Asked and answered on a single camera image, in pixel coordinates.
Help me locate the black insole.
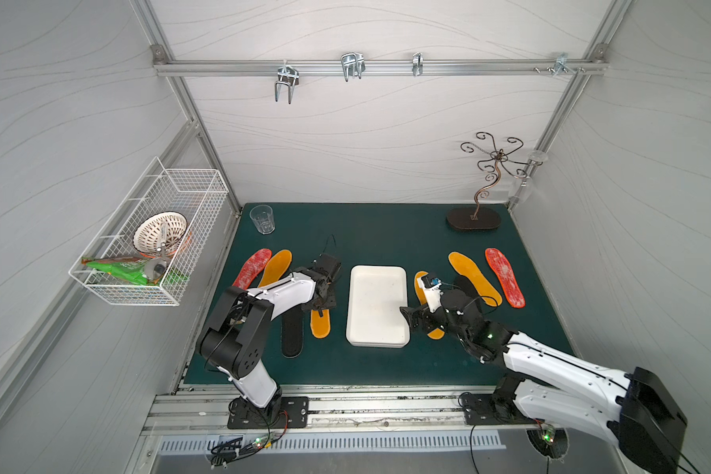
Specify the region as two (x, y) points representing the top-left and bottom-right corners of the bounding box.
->
(280, 307), (304, 359)
(453, 275), (499, 312)

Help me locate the fuzzy yellow insole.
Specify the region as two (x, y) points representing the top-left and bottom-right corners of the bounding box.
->
(414, 271), (444, 341)
(310, 309), (331, 339)

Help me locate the white storage box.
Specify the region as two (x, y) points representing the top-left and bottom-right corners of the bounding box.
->
(346, 265), (410, 349)

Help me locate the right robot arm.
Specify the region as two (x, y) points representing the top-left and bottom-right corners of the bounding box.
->
(400, 286), (687, 473)

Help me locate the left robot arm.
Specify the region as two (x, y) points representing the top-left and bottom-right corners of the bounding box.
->
(197, 253), (341, 418)

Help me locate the left orange insole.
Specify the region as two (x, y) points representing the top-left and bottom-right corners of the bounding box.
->
(258, 249), (292, 288)

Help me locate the orange insole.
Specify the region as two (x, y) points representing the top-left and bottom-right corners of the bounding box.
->
(448, 252), (503, 307)
(258, 249), (292, 288)

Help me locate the right orange insole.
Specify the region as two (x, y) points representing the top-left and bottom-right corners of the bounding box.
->
(448, 252), (503, 307)

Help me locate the right red insole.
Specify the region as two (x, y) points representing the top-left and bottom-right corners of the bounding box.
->
(485, 248), (527, 309)

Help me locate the red insole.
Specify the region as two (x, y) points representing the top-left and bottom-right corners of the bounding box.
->
(485, 248), (527, 309)
(232, 248), (273, 290)

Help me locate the green table mat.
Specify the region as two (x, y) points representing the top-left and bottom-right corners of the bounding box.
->
(217, 203), (573, 385)

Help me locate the left red insole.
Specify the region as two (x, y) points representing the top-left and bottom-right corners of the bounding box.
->
(232, 248), (273, 290)

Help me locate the clear drinking glass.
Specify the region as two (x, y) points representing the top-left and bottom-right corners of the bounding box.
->
(249, 205), (276, 235)

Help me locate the dark metal jewelry stand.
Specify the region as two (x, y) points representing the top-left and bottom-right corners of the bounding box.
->
(446, 132), (527, 232)

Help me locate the white plastic strainer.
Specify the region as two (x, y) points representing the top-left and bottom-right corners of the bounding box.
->
(132, 211), (188, 256)

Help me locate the green plastic toy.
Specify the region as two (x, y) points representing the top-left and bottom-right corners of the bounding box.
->
(80, 256), (190, 286)

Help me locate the left metal hook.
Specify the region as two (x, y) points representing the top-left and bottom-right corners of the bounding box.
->
(275, 63), (300, 105)

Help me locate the middle metal hook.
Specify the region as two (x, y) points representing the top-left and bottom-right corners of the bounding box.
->
(341, 53), (365, 82)

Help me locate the small metal hook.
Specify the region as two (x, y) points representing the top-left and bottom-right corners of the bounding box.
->
(412, 53), (424, 77)

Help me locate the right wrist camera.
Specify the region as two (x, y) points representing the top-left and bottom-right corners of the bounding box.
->
(420, 273), (442, 313)

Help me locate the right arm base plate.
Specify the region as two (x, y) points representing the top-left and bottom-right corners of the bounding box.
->
(458, 392), (535, 426)

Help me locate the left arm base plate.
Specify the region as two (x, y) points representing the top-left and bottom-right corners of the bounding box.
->
(226, 396), (309, 430)

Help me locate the white wire basket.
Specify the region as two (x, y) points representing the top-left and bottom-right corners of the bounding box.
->
(69, 157), (228, 306)

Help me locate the horizontal aluminium rail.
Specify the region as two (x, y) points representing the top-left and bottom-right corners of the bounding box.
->
(153, 54), (609, 80)

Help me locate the right metal bracket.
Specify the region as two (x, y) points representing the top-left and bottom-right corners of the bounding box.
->
(533, 53), (586, 77)

